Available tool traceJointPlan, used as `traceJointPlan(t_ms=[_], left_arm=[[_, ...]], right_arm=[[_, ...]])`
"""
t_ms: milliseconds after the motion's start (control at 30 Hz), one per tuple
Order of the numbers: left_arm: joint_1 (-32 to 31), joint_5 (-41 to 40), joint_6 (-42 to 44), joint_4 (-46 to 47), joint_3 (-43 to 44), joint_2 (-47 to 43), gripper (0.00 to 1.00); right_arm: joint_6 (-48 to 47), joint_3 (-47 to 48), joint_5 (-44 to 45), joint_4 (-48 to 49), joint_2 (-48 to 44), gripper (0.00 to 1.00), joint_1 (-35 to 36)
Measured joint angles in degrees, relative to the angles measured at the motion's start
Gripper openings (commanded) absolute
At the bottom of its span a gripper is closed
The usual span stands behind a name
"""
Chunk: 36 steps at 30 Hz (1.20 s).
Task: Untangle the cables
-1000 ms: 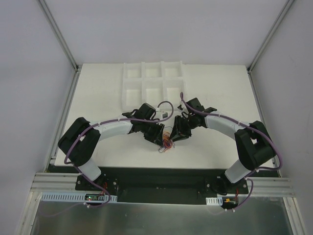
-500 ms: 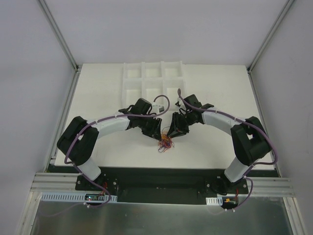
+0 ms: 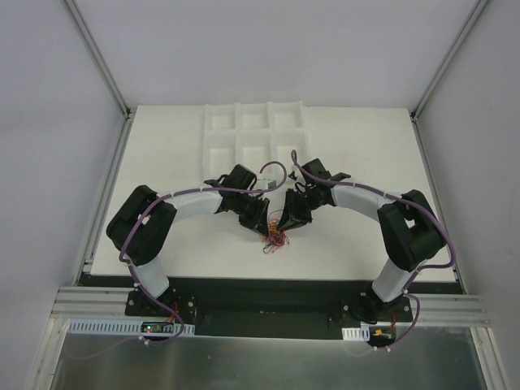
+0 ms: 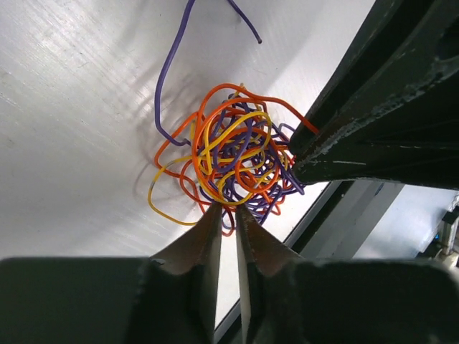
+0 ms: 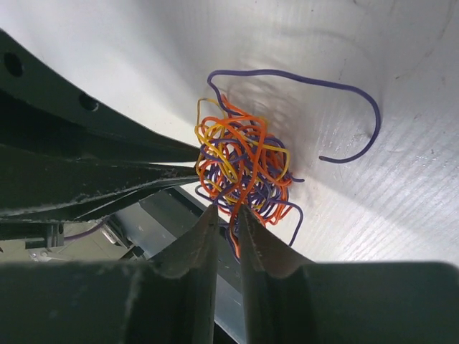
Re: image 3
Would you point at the aluminium front rail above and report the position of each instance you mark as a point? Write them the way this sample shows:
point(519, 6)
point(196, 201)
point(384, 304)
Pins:
point(90, 302)

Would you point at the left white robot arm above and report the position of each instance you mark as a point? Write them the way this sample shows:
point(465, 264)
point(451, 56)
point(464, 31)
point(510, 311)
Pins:
point(141, 225)

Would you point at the right aluminium frame post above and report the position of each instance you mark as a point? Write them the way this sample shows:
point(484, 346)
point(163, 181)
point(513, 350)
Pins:
point(464, 32)

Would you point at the aluminium frame post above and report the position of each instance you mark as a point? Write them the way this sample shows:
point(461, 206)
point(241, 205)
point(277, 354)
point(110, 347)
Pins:
point(94, 52)
point(464, 32)

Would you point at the white foam compartment tray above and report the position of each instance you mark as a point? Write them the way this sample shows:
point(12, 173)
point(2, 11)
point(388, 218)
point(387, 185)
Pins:
point(251, 135)

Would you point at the right white slotted cable duct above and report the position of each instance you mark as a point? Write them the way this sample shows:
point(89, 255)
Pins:
point(356, 334)

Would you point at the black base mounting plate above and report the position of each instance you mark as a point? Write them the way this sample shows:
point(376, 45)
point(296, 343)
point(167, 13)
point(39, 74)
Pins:
point(270, 308)

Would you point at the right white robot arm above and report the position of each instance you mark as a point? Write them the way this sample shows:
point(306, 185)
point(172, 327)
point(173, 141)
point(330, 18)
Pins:
point(411, 233)

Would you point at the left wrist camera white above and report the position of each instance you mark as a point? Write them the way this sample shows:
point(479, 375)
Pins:
point(265, 183)

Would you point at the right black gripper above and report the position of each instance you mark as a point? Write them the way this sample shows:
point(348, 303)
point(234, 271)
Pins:
point(296, 209)

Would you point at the left aluminium frame post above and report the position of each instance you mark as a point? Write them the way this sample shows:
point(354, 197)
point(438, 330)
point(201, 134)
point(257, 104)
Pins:
point(94, 52)

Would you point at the white slotted cable duct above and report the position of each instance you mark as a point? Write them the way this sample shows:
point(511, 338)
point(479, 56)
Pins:
point(356, 334)
point(111, 327)

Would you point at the left white slotted cable duct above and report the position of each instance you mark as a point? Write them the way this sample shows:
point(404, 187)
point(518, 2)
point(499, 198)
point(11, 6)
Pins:
point(111, 327)

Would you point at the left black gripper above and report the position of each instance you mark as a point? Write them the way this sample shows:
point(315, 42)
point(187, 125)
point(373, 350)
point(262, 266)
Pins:
point(255, 213)

